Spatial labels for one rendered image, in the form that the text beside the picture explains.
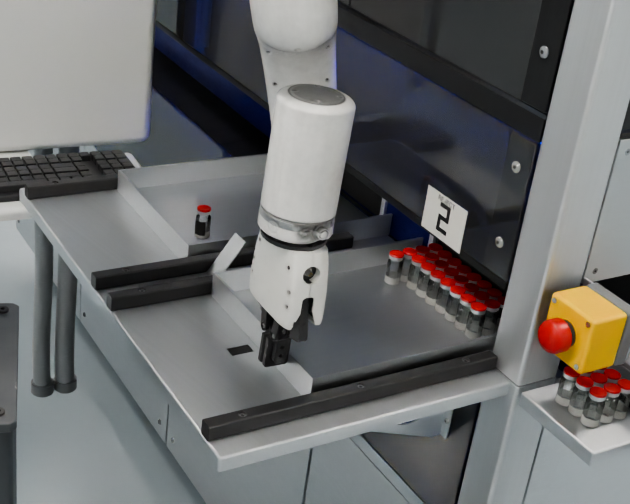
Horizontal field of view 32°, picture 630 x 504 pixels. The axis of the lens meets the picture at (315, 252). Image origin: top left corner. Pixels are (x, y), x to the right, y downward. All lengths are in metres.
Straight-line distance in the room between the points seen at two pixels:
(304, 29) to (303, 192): 0.17
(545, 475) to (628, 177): 0.44
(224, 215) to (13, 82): 0.52
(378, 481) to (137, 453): 1.01
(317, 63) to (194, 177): 0.61
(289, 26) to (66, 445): 1.69
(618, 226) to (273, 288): 0.42
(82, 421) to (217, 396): 1.44
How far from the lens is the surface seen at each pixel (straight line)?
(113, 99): 2.06
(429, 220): 1.46
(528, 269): 1.32
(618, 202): 1.33
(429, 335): 1.44
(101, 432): 2.66
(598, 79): 1.22
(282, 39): 1.09
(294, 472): 1.93
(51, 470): 2.55
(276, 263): 1.21
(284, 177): 1.15
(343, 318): 1.44
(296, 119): 1.12
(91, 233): 1.60
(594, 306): 1.28
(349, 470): 1.76
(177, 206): 1.69
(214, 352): 1.34
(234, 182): 1.79
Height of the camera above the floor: 1.61
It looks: 27 degrees down
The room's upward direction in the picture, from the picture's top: 8 degrees clockwise
